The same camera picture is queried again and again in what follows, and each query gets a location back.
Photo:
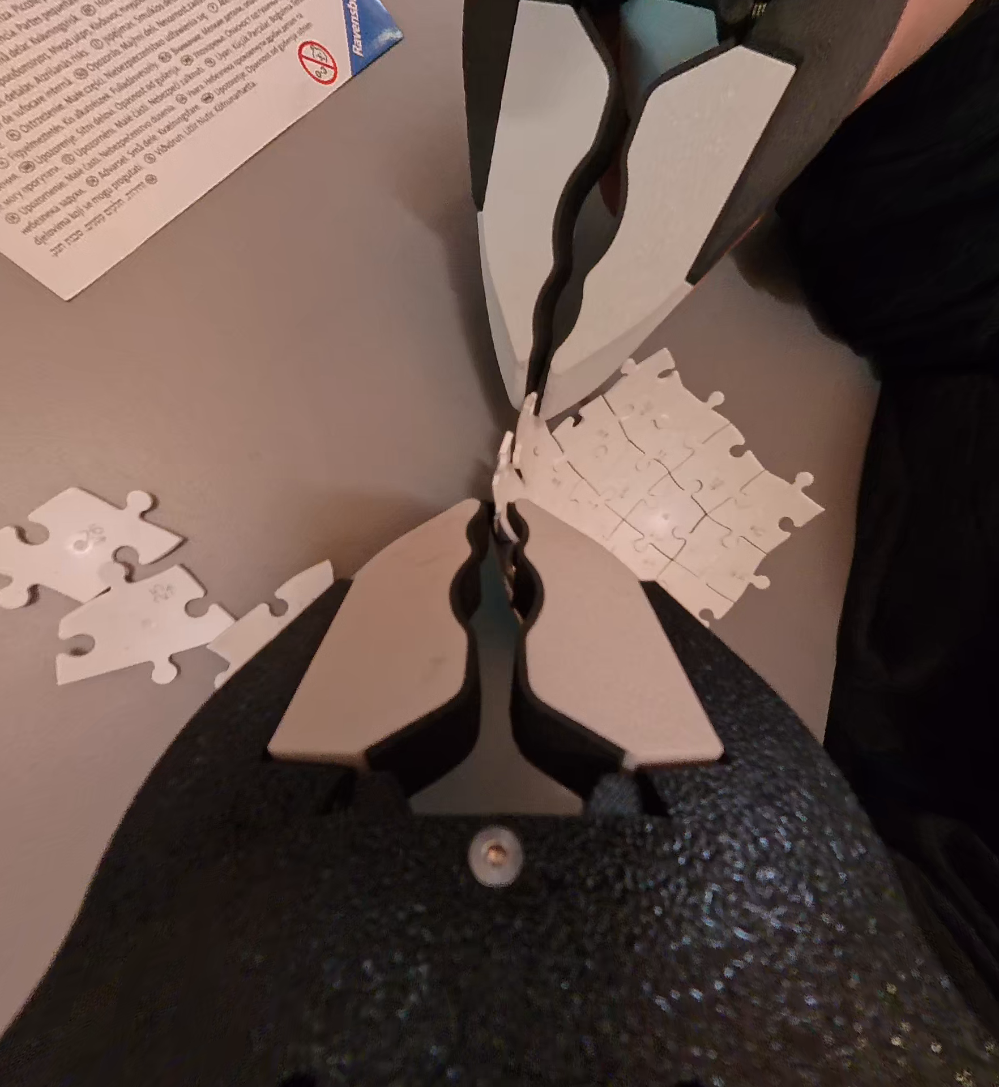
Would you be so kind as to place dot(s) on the partly built white puzzle ball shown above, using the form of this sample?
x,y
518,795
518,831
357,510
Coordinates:
x,y
678,492

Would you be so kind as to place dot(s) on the printed puzzle instruction leaflet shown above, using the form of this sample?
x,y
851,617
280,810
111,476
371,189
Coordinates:
x,y
168,127

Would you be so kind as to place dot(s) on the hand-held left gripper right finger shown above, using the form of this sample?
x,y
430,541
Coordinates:
x,y
618,671

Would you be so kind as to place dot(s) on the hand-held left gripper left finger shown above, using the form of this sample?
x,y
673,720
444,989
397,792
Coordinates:
x,y
389,662

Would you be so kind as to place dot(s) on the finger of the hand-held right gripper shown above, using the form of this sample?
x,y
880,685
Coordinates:
x,y
678,195
533,127

